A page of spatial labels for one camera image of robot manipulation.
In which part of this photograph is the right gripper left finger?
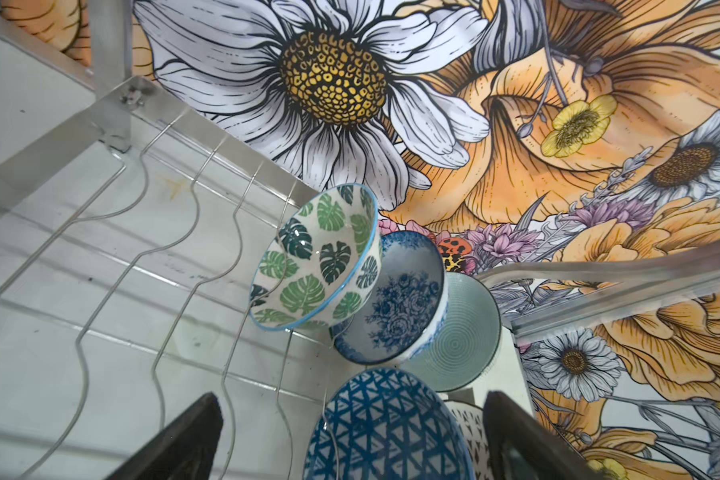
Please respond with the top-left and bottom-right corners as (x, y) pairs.
(106, 392), (223, 480)

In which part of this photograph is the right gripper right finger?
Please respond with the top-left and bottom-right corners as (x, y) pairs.
(483, 391), (600, 480)

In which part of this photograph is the white maroon triangle bowl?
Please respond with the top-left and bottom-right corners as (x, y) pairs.
(445, 400), (494, 480)

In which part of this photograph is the mint green glazed bowl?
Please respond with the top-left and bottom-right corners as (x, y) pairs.
(400, 272), (502, 392)

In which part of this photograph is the blue triangle pattern bowl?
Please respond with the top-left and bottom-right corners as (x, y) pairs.
(302, 368), (475, 479)

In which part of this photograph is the blue floral porcelain bowl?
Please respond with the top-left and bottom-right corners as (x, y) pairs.
(330, 231), (448, 366)

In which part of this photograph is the green leaf pattern bowl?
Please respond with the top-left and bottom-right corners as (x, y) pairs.
(249, 183), (382, 331)

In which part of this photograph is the steel two-tier dish rack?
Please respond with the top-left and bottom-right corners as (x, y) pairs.
(0, 1), (720, 479)

